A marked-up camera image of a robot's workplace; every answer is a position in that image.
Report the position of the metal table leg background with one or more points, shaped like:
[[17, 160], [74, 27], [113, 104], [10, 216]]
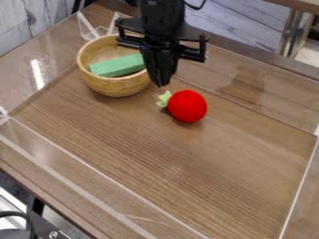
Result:
[[296, 33]]

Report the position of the clear acrylic corner bracket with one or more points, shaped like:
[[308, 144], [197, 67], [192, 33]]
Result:
[[89, 31]]

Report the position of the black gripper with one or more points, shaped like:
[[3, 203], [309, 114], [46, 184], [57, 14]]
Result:
[[188, 40]]

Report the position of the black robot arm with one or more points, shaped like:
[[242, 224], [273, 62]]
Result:
[[161, 17]]

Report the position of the green foam block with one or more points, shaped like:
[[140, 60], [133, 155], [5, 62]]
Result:
[[117, 67]]

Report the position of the black table frame leg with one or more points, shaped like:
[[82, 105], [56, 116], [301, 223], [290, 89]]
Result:
[[45, 229]]

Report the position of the red plush fruit green leaf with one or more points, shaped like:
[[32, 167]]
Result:
[[186, 105]]

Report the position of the wooden bowl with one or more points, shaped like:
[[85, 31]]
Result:
[[102, 49]]

